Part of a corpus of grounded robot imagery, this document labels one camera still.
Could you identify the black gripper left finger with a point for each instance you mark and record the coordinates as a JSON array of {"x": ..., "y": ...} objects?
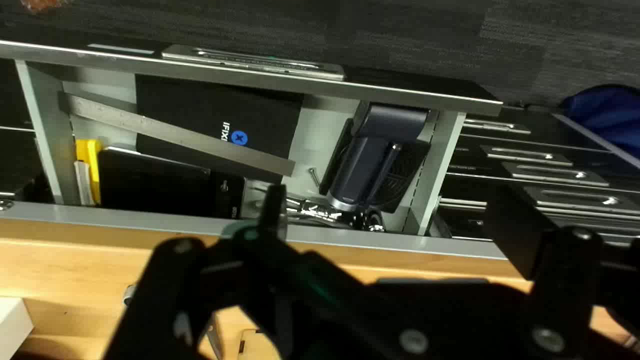
[{"x": 187, "y": 301}]

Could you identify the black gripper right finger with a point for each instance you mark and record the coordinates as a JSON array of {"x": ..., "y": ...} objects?
[{"x": 567, "y": 286}]

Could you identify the grey steel drawer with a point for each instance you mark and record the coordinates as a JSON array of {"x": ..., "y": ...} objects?
[{"x": 313, "y": 142}]

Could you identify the black drawer cabinet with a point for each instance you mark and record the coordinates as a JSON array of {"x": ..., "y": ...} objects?
[{"x": 553, "y": 181}]

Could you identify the plain black case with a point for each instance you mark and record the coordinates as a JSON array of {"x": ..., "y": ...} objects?
[{"x": 152, "y": 183}]

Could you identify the chrome metal hand tools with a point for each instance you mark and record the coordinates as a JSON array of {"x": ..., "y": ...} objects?
[{"x": 321, "y": 213}]

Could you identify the grey flat metal bar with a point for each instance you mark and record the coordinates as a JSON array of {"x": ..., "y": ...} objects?
[{"x": 166, "y": 135}]

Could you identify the blue fabric bag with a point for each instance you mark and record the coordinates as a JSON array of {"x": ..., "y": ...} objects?
[{"x": 607, "y": 117}]

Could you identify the white flat object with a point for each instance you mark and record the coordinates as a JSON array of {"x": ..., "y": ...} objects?
[{"x": 13, "y": 326}]

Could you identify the black box with blue sticker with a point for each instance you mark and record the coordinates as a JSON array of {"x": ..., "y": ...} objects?
[{"x": 200, "y": 111}]

